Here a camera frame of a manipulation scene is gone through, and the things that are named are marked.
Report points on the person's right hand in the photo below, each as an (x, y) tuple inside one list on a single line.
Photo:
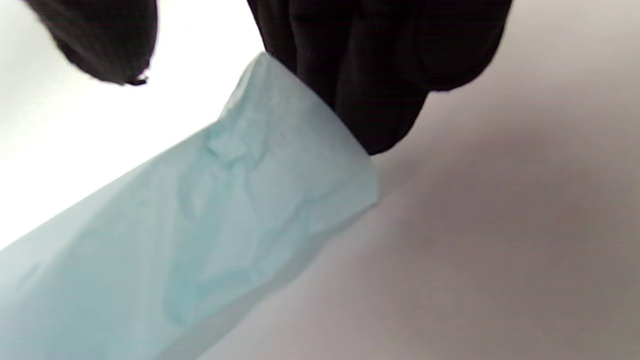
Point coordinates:
[(380, 60)]

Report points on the light blue gift wrapping paper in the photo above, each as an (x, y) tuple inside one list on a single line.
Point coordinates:
[(200, 225)]

